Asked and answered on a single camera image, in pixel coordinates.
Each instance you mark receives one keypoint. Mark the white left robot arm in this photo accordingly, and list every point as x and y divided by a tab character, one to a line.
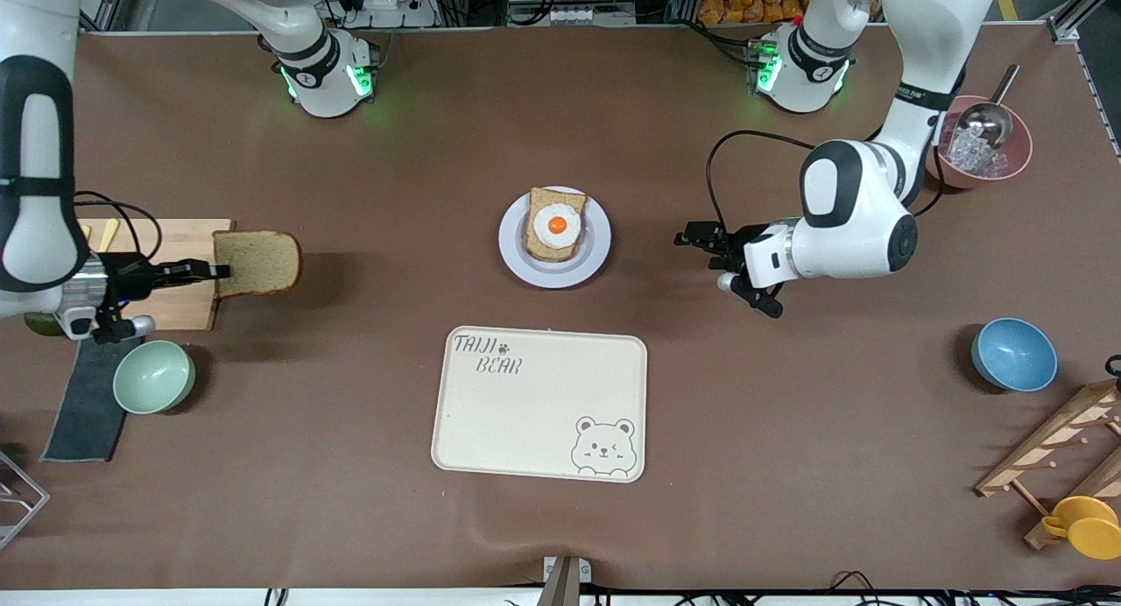
858	212

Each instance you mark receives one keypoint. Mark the toast slice under egg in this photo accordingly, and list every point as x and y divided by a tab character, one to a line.
547	251

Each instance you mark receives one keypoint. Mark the metal scoop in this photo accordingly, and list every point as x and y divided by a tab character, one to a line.
985	120

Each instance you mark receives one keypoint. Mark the long white power strip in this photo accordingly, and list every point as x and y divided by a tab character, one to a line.
569	16

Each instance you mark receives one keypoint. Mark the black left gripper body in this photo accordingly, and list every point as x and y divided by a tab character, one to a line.
732	242

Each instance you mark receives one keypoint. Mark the cream tray with bear print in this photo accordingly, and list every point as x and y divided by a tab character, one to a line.
525	413

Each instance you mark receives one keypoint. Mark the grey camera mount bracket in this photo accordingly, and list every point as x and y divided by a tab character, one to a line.
563	580

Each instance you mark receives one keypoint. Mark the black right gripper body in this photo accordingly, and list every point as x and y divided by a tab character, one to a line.
129	274

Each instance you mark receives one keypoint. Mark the clear ice cubes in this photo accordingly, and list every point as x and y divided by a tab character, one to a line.
968	155

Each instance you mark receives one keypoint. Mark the wooden cutting board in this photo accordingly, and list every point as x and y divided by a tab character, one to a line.
188	238

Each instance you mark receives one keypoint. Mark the pale yellow plastic knife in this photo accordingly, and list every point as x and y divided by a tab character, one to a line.
109	232

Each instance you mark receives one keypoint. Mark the pink bowl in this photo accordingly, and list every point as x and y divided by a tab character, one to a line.
1016	164

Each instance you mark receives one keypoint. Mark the pale lavender round plate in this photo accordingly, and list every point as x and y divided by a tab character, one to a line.
600	238

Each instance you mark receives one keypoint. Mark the wooden cup rack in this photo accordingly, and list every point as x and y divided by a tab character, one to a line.
1051	440

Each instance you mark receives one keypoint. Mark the blue bowl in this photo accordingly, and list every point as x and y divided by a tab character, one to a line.
1014	355

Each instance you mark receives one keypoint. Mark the yellow cup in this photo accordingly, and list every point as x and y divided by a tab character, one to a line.
1086	527

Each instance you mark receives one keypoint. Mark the dark green avocado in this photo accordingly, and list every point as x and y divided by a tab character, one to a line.
39	326

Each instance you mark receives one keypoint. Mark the fried egg toy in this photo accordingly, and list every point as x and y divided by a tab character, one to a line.
557	225

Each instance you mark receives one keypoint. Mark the plain brown bread slice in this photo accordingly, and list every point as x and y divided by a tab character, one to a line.
263	263

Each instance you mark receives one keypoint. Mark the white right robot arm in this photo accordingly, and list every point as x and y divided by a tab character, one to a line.
35	194

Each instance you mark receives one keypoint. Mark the mint green bowl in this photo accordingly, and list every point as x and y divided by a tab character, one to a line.
153	376

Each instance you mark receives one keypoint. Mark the white power strip with plugs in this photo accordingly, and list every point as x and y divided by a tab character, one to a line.
385	2

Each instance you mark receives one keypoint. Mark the dark grey cloth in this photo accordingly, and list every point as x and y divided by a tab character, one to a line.
88	405

